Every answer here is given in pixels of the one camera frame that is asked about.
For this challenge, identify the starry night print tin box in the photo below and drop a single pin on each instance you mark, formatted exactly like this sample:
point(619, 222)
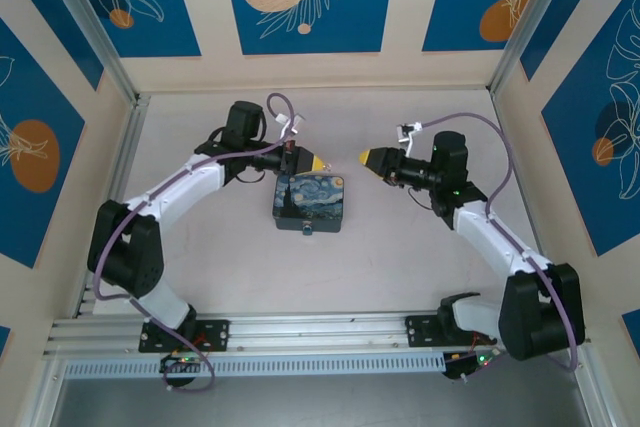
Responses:
point(315, 197)

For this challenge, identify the small blue padlock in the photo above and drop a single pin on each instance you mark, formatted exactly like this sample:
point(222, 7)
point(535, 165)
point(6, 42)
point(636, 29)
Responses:
point(306, 230)

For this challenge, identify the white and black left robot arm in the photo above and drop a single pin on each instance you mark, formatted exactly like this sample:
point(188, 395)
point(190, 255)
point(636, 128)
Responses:
point(180, 187)

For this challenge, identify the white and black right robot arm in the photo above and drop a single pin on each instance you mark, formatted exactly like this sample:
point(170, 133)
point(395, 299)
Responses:
point(490, 242)

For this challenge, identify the blue poster with cream circle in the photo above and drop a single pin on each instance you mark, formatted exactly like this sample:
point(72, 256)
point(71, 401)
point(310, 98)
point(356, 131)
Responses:
point(350, 22)

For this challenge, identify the small circuit board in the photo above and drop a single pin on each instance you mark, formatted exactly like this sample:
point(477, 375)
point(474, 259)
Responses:
point(180, 361)
point(470, 362)

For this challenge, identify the aluminium table side rail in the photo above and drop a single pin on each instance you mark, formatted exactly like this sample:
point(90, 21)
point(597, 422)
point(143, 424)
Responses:
point(127, 157)
point(510, 157)

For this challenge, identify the aluminium upright frame post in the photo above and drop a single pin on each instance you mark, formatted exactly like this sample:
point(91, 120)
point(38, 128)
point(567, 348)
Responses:
point(95, 32)
point(530, 22)

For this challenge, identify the long aluminium base rail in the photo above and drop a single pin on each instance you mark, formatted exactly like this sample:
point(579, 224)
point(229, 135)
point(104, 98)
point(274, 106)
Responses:
point(320, 329)

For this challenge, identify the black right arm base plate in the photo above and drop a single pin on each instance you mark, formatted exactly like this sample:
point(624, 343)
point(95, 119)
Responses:
point(420, 331)

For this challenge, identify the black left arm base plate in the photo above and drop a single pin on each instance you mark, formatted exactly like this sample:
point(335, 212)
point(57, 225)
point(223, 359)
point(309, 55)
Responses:
point(220, 334)

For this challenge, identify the aluminium frame bar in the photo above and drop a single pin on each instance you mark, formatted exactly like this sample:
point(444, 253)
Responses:
point(592, 392)
point(40, 397)

